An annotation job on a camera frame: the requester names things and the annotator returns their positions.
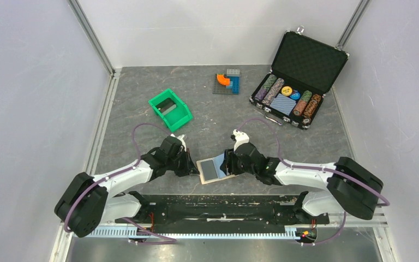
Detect orange black chip stack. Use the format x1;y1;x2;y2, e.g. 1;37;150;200
302;94;322;124

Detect blue lego bricks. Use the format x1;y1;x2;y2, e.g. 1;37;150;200
226;76;240;95

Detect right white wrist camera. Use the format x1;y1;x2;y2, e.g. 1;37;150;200
230;129;249;151

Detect pink grey chip stack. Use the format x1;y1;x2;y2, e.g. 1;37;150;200
262;78;285;106

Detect purple green chip stack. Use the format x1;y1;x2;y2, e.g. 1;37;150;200
254;74;277;101

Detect beige leather card holder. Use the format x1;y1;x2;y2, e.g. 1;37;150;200
196;153;235;184

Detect black poker chip case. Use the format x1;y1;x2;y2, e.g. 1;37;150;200
249;30;349;130

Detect orange curved lego piece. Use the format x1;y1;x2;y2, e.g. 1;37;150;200
216;74;231;86

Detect green red chip stack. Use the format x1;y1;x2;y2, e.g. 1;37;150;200
293;91;313;116

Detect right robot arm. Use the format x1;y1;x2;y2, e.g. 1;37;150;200
220;142;384;223

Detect grey card in holder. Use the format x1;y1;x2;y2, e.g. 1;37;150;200
200;159;218;181

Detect yellow dealer chip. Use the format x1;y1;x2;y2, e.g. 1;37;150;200
281;86;294;97

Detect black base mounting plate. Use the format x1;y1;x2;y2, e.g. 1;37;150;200
129;191;330;234

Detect blue dealer chip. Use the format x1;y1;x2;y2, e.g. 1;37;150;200
290;91;301;100

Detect grey lego brick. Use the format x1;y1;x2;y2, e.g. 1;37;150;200
226;69;241;77

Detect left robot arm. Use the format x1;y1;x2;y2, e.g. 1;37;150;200
54;134;198;237

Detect dark card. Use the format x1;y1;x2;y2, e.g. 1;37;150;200
156;98;177;116

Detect blue playing card deck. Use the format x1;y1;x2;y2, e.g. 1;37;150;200
270;94;297;116

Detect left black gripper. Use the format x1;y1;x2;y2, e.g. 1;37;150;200
166;148;200;177

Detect green plastic bin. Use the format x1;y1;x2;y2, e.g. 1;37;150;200
148;88;193;132

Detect white slotted cable duct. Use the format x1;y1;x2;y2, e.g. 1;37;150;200
87;224;317;241

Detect grey lego baseplate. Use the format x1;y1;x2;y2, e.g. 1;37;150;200
212;80;236;95

